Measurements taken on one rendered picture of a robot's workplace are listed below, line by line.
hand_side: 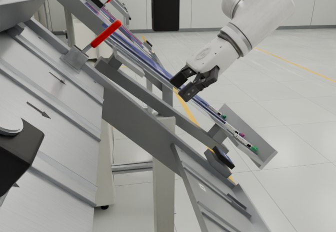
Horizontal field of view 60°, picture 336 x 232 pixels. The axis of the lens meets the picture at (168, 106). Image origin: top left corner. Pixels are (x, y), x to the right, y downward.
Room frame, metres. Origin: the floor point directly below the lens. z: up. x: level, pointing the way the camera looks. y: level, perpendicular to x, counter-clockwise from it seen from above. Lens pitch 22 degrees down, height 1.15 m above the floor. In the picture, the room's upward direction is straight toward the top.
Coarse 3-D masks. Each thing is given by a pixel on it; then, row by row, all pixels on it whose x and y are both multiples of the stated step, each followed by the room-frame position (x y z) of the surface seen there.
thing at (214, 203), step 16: (176, 160) 0.46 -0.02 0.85; (192, 160) 0.51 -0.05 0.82; (192, 176) 0.43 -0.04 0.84; (208, 176) 0.50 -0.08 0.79; (192, 192) 0.36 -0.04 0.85; (208, 192) 0.41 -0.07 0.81; (224, 192) 0.48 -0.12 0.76; (208, 208) 0.34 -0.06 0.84; (224, 208) 0.40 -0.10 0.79; (240, 208) 0.45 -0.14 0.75; (208, 224) 0.30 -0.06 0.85; (224, 224) 0.34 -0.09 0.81; (240, 224) 0.39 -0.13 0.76
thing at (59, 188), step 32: (0, 32) 0.37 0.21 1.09; (32, 32) 0.47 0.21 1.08; (0, 64) 0.30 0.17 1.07; (32, 64) 0.36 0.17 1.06; (64, 64) 0.44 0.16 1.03; (0, 96) 0.24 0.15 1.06; (32, 96) 0.28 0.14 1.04; (64, 96) 0.34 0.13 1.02; (96, 96) 0.42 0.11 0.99; (64, 128) 0.27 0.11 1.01; (96, 128) 0.32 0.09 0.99; (64, 160) 0.22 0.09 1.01; (96, 160) 0.26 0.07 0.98; (32, 192) 0.16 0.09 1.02; (64, 192) 0.18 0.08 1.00; (0, 224) 0.13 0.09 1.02; (32, 224) 0.14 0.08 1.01; (64, 224) 0.15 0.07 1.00
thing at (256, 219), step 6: (240, 186) 0.53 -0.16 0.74; (234, 192) 0.53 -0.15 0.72; (240, 192) 0.52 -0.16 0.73; (240, 198) 0.50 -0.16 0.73; (246, 198) 0.49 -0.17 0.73; (246, 204) 0.48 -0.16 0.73; (252, 204) 0.47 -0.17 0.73; (246, 210) 0.47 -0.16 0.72; (252, 210) 0.46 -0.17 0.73; (252, 216) 0.45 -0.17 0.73; (258, 216) 0.44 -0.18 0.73; (252, 222) 0.44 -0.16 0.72; (258, 222) 0.43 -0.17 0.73; (264, 222) 0.43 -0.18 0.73; (258, 228) 0.42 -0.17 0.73; (264, 228) 0.41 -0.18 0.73
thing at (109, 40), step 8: (112, 40) 0.62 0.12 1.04; (120, 48) 0.63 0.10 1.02; (128, 56) 0.63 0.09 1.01; (144, 64) 0.64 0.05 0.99; (152, 72) 0.64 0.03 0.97; (160, 80) 0.64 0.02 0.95; (176, 88) 0.65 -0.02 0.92; (192, 104) 0.66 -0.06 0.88; (208, 112) 0.67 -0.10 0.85; (216, 120) 0.67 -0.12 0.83; (224, 128) 0.68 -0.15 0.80
